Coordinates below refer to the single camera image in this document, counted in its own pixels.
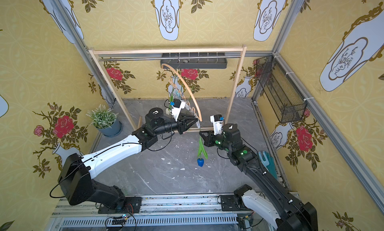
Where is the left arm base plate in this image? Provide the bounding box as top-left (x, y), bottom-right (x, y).
top-left (98, 196), bottom-right (142, 214)

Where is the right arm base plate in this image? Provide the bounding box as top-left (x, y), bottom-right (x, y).
top-left (218, 195), bottom-right (250, 212)

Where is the potted green plant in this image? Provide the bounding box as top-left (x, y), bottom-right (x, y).
top-left (87, 105), bottom-right (123, 138)

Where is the dark grey plastic tray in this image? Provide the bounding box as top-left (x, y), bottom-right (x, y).
top-left (160, 52), bottom-right (228, 69)

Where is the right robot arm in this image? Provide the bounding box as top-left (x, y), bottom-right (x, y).
top-left (199, 123), bottom-right (319, 231)

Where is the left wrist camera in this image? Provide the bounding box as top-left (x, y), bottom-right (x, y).
top-left (170, 98), bottom-right (186, 121)

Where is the grey clothes peg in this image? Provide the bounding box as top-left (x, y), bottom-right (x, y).
top-left (196, 120), bottom-right (201, 129)

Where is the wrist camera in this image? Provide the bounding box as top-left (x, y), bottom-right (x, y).
top-left (170, 98), bottom-right (186, 121)
top-left (210, 114), bottom-right (224, 135)

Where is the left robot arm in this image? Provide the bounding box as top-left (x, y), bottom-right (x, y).
top-left (58, 107), bottom-right (198, 212)

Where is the black wire mesh basket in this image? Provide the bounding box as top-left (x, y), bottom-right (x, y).
top-left (256, 56), bottom-right (307, 123)

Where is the blue tulip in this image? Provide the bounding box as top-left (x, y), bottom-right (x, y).
top-left (197, 136), bottom-right (208, 167)

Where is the small circuit board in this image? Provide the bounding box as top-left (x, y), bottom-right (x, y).
top-left (111, 215), bottom-right (129, 226)

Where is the teal garden fork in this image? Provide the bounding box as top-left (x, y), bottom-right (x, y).
top-left (258, 151), bottom-right (271, 169)

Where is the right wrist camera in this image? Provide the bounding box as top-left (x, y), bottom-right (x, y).
top-left (210, 114), bottom-right (224, 135)

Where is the aluminium mounting rail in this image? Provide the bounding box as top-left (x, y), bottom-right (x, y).
top-left (46, 193), bottom-right (276, 231)

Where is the orange curved clip hanger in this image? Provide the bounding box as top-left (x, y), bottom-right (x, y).
top-left (161, 64), bottom-right (203, 122)

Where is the white tulip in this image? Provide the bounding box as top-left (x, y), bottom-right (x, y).
top-left (169, 93), bottom-right (174, 109)

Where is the wooden clothes rack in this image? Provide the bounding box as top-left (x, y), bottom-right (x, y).
top-left (88, 45), bottom-right (248, 134)

